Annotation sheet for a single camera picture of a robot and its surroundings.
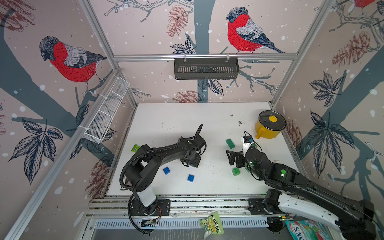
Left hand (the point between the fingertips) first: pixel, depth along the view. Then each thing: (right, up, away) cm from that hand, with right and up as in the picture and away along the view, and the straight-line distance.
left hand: (195, 159), depth 89 cm
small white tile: (+50, -1, -1) cm, 50 cm away
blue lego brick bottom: (-2, -8, -7) cm, 11 cm away
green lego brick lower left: (+23, -5, -7) cm, 25 cm away
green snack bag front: (+8, -25, -21) cm, 33 cm away
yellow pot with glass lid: (+50, +21, +8) cm, 55 cm away
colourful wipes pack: (+51, -25, -23) cm, 61 cm away
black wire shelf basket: (+6, +61, +16) cm, 63 cm away
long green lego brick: (+23, +8, +7) cm, 26 cm away
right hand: (+20, +10, -14) cm, 26 cm away
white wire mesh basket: (-56, +25, -1) cm, 61 cm away
